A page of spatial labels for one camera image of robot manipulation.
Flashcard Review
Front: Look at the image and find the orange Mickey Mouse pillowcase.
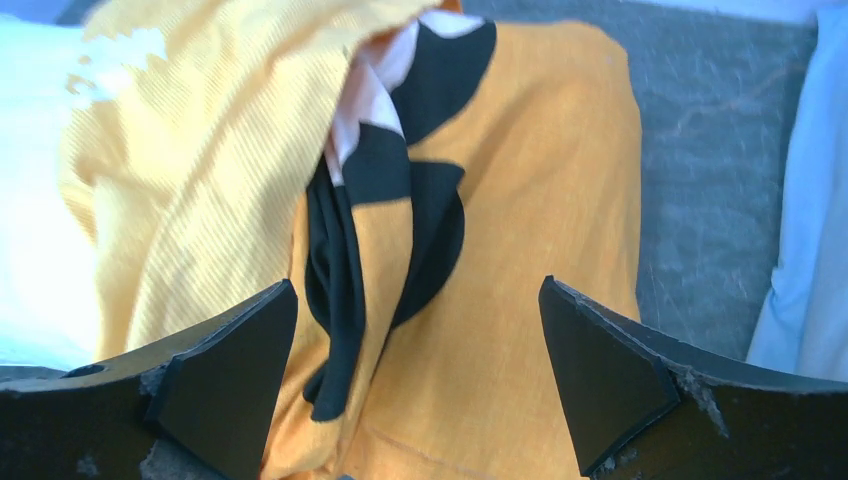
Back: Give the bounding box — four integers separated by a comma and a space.
59, 1, 642, 479

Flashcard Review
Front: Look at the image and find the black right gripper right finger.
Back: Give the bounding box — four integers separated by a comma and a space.
538, 277, 847, 479

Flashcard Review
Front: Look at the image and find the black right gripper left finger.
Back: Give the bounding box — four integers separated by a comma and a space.
1, 281, 298, 479

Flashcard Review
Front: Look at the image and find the white pillow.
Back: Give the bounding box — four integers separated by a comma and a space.
1, 17, 166, 371

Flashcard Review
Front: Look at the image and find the light blue pillow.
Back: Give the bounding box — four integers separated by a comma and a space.
747, 5, 847, 381

